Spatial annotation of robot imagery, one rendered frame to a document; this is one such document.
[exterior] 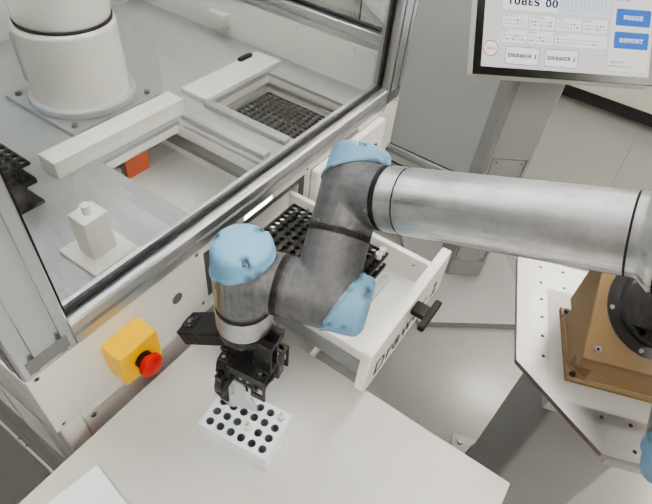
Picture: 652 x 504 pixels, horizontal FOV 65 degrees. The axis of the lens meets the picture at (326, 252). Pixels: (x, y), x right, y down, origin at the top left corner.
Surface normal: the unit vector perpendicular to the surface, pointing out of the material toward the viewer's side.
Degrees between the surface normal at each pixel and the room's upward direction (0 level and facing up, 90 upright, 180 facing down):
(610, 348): 41
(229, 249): 1
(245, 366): 0
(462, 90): 90
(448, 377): 0
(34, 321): 90
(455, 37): 90
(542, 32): 50
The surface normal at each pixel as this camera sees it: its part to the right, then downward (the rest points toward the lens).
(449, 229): -0.56, 0.54
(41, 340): 0.82, 0.45
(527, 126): 0.03, 0.72
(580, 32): 0.07, 0.10
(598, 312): -0.10, -0.09
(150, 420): 0.08, -0.70
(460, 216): -0.59, 0.22
